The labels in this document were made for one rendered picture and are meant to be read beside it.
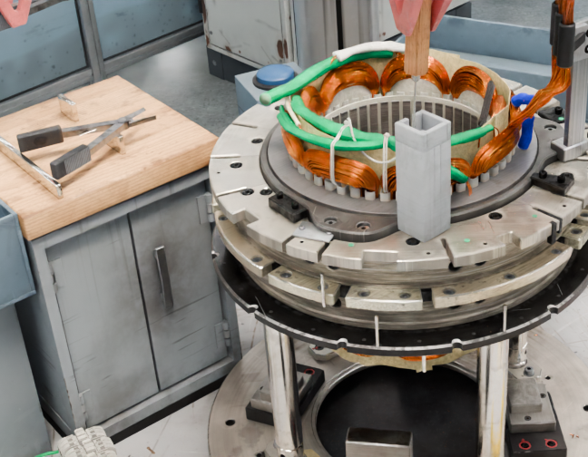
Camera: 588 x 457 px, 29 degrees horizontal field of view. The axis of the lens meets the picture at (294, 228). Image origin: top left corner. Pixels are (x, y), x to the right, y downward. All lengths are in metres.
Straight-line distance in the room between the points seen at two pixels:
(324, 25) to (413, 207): 0.59
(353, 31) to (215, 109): 2.11
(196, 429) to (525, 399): 0.33
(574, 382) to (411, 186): 0.41
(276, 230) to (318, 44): 0.57
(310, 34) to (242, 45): 2.11
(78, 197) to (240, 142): 0.15
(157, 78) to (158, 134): 2.65
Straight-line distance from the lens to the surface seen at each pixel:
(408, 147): 0.80
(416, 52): 0.77
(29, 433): 1.14
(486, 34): 1.27
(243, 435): 1.11
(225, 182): 0.92
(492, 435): 0.98
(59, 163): 0.99
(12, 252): 1.00
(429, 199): 0.81
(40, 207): 0.99
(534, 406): 1.09
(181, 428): 1.16
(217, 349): 1.18
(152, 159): 1.03
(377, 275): 0.84
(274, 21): 3.32
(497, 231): 0.84
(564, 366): 1.18
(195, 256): 1.11
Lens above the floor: 1.56
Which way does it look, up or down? 33 degrees down
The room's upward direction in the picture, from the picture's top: 5 degrees counter-clockwise
